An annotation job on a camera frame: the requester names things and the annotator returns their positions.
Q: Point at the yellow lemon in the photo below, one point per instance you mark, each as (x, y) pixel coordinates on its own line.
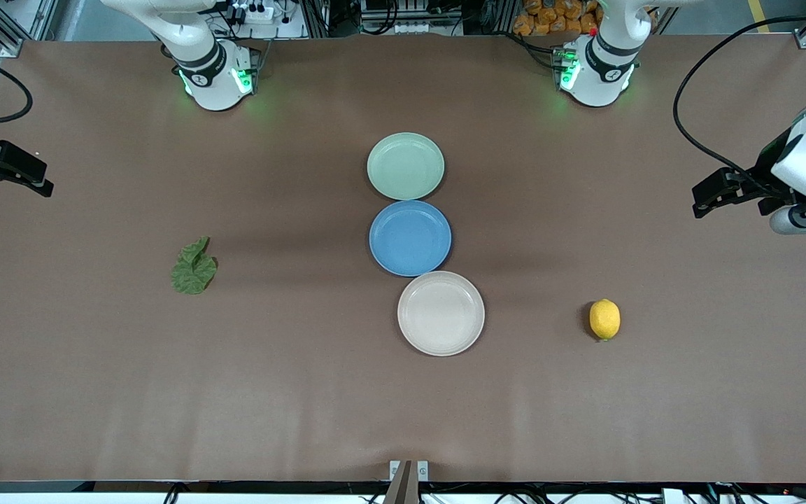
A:
(604, 319)

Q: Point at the green lettuce leaf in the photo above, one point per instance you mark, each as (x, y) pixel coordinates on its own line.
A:
(193, 273)

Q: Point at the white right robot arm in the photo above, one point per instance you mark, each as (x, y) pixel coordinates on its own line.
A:
(207, 70)

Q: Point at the bag of orange fruit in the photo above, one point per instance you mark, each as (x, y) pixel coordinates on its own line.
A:
(543, 17)

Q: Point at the white power strip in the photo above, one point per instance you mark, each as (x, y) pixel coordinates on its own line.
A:
(259, 10)

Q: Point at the beige plate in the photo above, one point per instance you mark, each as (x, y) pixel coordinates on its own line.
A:
(441, 313)

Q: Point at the blue plate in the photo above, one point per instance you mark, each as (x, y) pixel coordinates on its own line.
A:
(410, 238)

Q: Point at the pale green plate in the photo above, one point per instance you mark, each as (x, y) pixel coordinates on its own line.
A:
(405, 166)

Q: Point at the background equipment rack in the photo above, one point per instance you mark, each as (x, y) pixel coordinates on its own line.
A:
(403, 21)

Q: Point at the small metal table bracket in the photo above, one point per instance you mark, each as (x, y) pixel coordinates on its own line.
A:
(394, 469)

